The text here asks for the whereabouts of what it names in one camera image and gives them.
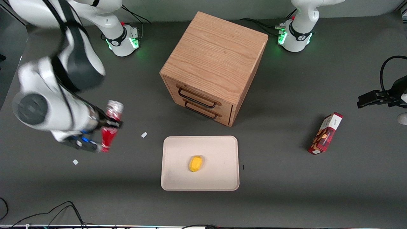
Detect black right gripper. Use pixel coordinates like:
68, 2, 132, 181
91, 107, 123, 131

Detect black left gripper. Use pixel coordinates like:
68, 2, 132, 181
357, 84, 402, 109

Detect red coke bottle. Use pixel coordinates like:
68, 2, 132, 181
100, 100, 125, 153

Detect beige plastic tray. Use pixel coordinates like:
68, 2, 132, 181
161, 136, 240, 191

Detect red snack box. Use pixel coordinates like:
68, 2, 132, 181
308, 112, 344, 155

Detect yellow lemon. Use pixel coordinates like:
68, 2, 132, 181
189, 156, 203, 172

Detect wooden two-drawer cabinet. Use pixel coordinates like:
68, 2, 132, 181
160, 11, 269, 127

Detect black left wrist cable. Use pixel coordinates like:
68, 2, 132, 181
380, 56, 407, 96

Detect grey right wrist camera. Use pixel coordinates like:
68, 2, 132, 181
61, 135, 103, 153

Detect black wire drawer handle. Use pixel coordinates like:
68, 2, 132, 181
178, 87, 218, 108
184, 101, 218, 120

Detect black looped floor cable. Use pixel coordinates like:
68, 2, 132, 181
0, 197, 88, 229

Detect black right arm base cable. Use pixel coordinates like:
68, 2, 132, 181
119, 6, 151, 40

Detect black arm base cable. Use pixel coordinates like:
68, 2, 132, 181
238, 9, 298, 37
119, 6, 151, 40

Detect black left arm base cable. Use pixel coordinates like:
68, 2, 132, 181
238, 9, 298, 37

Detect black cable at table edge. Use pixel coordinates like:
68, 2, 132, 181
181, 224, 220, 229

